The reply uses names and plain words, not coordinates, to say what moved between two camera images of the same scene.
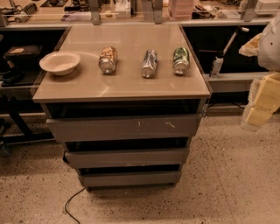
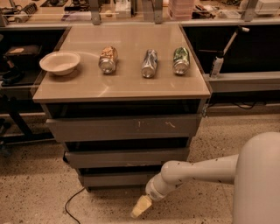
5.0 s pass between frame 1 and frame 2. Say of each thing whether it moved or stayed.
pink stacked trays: stayed
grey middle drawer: stayed
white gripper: moved
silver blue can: stayed
